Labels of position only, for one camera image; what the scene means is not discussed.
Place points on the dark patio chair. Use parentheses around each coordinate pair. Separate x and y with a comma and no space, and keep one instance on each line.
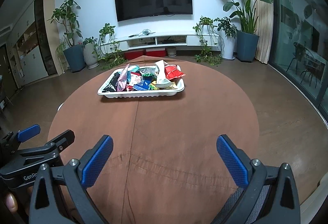
(311,71)
(298,56)

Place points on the pink snack packet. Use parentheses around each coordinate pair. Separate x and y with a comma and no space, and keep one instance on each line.
(123,77)

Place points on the plant in ribbed white pot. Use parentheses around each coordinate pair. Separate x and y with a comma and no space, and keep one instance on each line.
(90,56)

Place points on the trailing plant on stand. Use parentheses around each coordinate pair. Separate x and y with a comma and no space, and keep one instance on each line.
(205,21)

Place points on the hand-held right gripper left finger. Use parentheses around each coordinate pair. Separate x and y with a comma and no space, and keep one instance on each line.
(97,161)

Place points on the beige curtain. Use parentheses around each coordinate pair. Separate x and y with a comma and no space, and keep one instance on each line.
(262,21)

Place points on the large-leaf plant in blue pot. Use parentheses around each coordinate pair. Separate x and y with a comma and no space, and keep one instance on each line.
(247,44)

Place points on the gold snack packet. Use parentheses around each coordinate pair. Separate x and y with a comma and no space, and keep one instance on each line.
(175,83)

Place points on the dark wooden door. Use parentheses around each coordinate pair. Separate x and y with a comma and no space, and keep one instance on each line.
(7,67)

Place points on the grey mesh chair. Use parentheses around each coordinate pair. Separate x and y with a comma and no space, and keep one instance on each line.
(230,203)

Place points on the tall tree plant in blue pot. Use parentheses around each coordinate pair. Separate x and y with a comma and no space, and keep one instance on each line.
(74,58)

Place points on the red snack packet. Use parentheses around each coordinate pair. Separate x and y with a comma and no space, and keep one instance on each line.
(174,71)

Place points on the white stool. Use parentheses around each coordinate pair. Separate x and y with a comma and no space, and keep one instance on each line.
(61,106)

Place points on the white wall cabinet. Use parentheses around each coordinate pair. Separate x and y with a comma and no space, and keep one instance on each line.
(33,65)

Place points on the light blue snack packet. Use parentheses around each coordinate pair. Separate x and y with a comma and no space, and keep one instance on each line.
(135,79)

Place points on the black snack packet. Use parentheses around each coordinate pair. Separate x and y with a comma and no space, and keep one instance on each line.
(111,83)

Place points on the white plastic tray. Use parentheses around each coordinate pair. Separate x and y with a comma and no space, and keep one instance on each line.
(143,95)

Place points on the green white seed packet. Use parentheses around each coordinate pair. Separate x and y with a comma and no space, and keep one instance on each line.
(147,71)

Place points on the glass sliding door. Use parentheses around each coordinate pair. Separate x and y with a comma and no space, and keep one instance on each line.
(299,21)

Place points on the person's left hand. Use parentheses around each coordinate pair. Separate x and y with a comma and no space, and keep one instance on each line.
(10,202)

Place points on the white television cabinet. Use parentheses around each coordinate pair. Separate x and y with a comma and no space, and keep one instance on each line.
(197,39)

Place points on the white silver snack packet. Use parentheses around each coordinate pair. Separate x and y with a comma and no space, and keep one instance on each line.
(161,75)

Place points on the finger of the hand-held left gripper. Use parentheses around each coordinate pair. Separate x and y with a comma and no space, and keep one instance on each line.
(65,139)
(29,132)

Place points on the bushy plant in white pot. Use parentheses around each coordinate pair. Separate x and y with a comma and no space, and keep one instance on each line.
(228,47)

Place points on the small white pot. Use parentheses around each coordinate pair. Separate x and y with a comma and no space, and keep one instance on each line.
(172,51)

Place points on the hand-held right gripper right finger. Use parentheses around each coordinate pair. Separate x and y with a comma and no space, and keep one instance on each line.
(232,162)

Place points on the orange snack stick packet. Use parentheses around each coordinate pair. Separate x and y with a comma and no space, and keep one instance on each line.
(154,85)

